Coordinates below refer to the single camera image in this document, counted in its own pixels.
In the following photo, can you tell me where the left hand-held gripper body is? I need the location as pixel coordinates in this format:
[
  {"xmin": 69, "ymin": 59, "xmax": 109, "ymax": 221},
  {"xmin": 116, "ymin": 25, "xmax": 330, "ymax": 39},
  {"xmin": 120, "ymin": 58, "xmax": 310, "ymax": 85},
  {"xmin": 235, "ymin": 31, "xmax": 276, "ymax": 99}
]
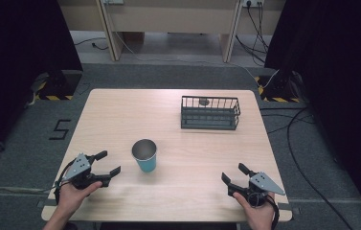
[{"xmin": 60, "ymin": 152, "xmax": 111, "ymax": 190}]

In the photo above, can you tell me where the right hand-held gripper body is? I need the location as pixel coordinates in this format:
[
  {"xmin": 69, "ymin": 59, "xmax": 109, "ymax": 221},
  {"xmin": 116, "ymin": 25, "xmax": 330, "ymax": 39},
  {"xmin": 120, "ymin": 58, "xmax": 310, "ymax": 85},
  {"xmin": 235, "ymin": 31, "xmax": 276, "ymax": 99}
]
[{"xmin": 227, "ymin": 171, "xmax": 286, "ymax": 208}]

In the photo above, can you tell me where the person's left hand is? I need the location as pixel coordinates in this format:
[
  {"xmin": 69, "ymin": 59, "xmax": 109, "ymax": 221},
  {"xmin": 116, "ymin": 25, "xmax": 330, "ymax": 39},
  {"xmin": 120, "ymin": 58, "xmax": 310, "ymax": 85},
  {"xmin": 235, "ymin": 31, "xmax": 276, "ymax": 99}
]
[{"xmin": 55, "ymin": 180, "xmax": 103, "ymax": 219}]

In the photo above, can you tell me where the person's right hand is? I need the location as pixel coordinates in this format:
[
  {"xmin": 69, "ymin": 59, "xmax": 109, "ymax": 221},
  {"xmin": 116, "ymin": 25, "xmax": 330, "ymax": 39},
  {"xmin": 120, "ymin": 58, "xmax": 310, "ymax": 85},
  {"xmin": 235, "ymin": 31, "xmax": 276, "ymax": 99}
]
[{"xmin": 232, "ymin": 191, "xmax": 276, "ymax": 230}]

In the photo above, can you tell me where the blue cup with metal inside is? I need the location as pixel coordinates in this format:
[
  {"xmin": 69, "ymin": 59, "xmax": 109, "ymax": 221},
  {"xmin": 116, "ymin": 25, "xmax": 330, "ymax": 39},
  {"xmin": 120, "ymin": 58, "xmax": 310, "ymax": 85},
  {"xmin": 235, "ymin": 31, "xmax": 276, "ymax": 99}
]
[{"xmin": 131, "ymin": 138, "xmax": 158, "ymax": 173}]

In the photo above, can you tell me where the black stand base hazard tape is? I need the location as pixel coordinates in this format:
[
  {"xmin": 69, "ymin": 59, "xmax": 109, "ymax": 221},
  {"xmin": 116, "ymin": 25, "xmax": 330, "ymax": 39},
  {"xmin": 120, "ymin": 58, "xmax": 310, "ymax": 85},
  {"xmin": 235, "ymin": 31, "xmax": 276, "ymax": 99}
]
[
  {"xmin": 254, "ymin": 74, "xmax": 301, "ymax": 104},
  {"xmin": 34, "ymin": 70, "xmax": 83, "ymax": 102}
]

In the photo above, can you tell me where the black curtain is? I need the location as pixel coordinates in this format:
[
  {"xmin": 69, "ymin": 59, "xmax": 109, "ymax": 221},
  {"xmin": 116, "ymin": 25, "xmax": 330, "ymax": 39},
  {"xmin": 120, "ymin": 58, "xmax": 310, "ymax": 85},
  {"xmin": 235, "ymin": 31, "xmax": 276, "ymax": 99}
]
[
  {"xmin": 0, "ymin": 0, "xmax": 84, "ymax": 166},
  {"xmin": 263, "ymin": 0, "xmax": 361, "ymax": 221}
]

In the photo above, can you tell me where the beige wooden desk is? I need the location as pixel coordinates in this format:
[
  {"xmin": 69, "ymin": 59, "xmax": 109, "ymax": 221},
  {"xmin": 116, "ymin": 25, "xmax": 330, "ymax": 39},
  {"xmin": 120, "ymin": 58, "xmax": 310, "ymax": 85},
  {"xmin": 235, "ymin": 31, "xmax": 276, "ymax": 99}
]
[{"xmin": 56, "ymin": 0, "xmax": 287, "ymax": 63}]

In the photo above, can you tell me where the left hand-held gripper cable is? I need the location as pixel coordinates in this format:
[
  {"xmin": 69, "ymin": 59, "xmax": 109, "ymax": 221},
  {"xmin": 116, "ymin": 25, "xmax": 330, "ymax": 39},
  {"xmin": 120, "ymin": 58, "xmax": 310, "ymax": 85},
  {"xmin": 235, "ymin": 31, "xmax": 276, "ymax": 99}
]
[{"xmin": 53, "ymin": 158, "xmax": 77, "ymax": 205}]

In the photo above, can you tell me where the hand-held gripper cable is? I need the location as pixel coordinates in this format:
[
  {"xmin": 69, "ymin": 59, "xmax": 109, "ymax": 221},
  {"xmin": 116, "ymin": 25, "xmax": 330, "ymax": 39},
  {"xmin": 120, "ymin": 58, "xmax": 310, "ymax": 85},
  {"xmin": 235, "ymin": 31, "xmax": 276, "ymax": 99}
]
[
  {"xmin": 264, "ymin": 194, "xmax": 281, "ymax": 230},
  {"xmin": 53, "ymin": 158, "xmax": 77, "ymax": 205}
]

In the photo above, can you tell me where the right hand-held gripper cable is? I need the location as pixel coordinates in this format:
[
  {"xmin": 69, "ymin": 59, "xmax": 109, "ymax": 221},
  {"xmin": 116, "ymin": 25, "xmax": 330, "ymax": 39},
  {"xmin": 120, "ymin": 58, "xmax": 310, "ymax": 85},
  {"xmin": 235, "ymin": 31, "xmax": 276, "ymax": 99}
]
[{"xmin": 264, "ymin": 194, "xmax": 281, "ymax": 230}]

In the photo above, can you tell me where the long black floor cable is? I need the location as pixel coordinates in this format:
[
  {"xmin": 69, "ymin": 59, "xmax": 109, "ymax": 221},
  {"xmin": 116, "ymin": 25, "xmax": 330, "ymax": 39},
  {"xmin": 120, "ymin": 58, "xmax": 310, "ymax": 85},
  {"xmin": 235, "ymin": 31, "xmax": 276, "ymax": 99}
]
[{"xmin": 285, "ymin": 106, "xmax": 355, "ymax": 230}]

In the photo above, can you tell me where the dark wire basket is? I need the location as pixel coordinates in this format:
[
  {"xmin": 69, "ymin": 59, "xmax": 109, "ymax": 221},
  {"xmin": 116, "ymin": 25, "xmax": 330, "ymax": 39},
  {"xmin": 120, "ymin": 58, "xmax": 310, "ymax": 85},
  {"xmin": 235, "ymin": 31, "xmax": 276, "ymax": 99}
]
[{"xmin": 180, "ymin": 95, "xmax": 242, "ymax": 131}]

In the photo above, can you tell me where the short black floor cable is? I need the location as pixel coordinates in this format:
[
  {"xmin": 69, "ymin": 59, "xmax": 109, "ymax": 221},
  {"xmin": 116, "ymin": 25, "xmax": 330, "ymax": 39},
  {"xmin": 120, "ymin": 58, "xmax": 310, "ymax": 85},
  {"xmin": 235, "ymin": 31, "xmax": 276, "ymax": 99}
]
[{"xmin": 74, "ymin": 36, "xmax": 109, "ymax": 52}]

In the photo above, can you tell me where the bundle of black cables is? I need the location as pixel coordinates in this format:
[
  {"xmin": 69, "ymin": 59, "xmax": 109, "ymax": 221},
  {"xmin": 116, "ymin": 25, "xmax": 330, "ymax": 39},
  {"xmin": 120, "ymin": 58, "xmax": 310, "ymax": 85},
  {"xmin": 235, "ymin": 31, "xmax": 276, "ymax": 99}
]
[{"xmin": 235, "ymin": 2, "xmax": 271, "ymax": 67}]

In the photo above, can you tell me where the white wall socket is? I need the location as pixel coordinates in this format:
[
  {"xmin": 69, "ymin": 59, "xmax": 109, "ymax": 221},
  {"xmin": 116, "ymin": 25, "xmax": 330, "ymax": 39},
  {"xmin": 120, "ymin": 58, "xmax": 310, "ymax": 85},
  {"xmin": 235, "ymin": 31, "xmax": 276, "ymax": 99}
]
[{"xmin": 241, "ymin": 0, "xmax": 265, "ymax": 8}]

